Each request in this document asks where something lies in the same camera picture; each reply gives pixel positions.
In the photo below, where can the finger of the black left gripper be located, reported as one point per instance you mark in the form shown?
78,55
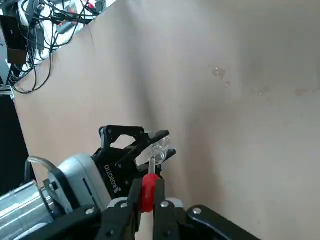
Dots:
130,165
110,132

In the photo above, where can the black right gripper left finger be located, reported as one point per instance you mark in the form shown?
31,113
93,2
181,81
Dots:
120,222

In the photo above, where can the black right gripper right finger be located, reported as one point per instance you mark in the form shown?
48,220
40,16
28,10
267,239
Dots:
165,222

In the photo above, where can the glass dropper with red bulb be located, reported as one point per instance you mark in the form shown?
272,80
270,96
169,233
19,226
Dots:
148,192

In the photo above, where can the small clear glass vial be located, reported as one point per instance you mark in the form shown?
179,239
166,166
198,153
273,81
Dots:
162,143

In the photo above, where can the clear plastic tube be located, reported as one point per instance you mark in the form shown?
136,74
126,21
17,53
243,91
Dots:
37,158

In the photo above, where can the black electronics box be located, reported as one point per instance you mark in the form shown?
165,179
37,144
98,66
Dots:
12,37

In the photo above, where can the aluminium frame rail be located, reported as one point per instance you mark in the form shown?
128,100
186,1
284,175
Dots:
6,91

